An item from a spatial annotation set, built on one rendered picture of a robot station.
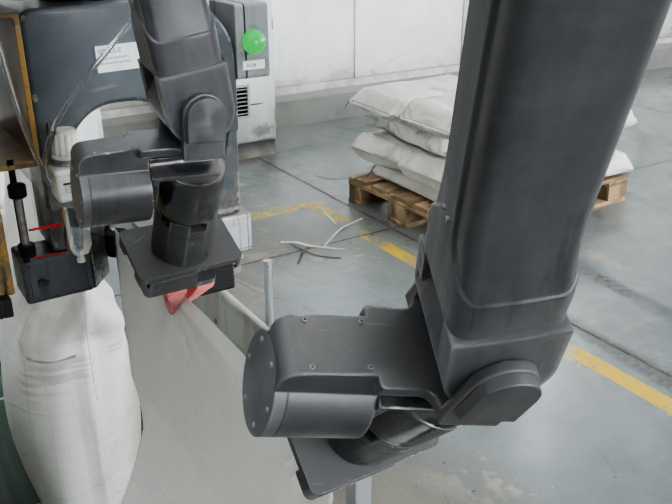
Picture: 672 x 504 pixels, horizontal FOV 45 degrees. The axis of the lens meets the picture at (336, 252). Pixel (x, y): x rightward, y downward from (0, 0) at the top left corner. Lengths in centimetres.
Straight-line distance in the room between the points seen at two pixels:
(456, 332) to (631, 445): 219
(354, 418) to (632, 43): 24
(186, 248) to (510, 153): 50
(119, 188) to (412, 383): 35
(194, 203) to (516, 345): 39
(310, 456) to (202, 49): 33
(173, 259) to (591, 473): 181
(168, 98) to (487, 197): 40
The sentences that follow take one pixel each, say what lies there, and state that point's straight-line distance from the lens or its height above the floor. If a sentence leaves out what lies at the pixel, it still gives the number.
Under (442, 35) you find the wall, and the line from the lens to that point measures 646.
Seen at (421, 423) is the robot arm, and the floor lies 118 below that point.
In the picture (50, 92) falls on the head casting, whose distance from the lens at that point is 95.
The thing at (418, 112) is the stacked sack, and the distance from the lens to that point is 372.
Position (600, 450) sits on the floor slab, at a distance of 250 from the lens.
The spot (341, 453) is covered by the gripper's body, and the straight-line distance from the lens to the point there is 53.
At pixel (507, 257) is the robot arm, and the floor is 131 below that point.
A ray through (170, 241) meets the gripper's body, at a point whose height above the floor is 116.
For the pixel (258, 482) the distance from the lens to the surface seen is 75.
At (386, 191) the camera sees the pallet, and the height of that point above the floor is 13.
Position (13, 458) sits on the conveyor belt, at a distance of 187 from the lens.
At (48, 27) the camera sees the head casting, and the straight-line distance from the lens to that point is 94.
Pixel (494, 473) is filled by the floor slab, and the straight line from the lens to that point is 235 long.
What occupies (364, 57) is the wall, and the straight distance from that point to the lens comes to 605.
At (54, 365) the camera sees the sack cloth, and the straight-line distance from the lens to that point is 136.
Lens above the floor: 144
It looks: 23 degrees down
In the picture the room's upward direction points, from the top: straight up
